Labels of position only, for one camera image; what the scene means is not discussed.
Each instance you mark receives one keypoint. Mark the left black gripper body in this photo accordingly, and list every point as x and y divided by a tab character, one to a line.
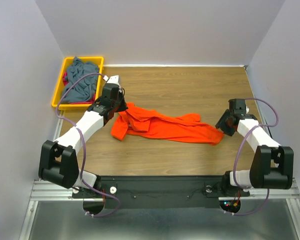
114	104

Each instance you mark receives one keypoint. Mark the orange polo shirt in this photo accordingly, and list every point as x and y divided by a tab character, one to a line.
188	128

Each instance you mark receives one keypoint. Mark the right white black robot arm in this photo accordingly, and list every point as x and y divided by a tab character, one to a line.
260	175

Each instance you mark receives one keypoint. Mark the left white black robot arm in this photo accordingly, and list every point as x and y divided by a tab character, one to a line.
58	158

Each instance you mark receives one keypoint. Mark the grey t shirt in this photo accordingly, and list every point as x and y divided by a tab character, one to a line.
78	66

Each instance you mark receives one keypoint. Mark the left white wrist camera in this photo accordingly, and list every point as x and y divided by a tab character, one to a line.
114	79

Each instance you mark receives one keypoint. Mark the left aluminium side rail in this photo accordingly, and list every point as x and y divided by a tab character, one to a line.
53	135

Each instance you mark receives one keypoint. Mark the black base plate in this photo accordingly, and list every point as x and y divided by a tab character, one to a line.
154	192

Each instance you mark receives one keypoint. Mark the aluminium frame rail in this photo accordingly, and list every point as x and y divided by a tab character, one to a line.
46	191

